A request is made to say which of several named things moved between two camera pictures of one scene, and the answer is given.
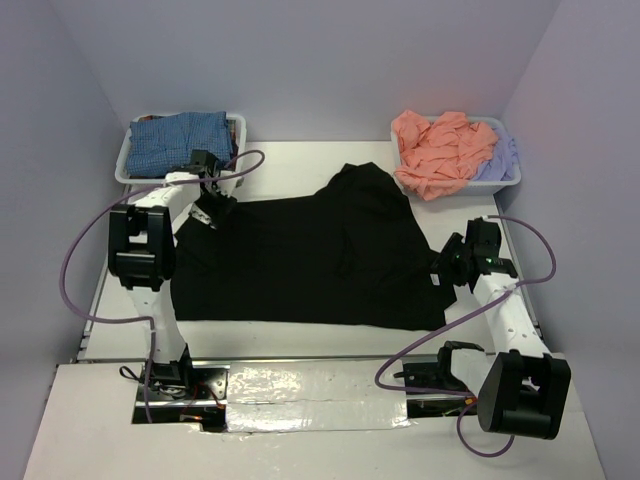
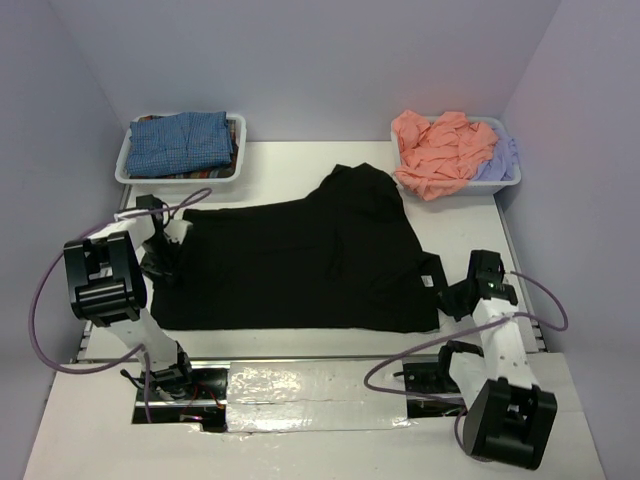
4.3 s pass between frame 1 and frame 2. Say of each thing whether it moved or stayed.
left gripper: moved
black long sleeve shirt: stayed
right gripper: moved
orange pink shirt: stayed
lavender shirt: stayed
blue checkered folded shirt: stayed
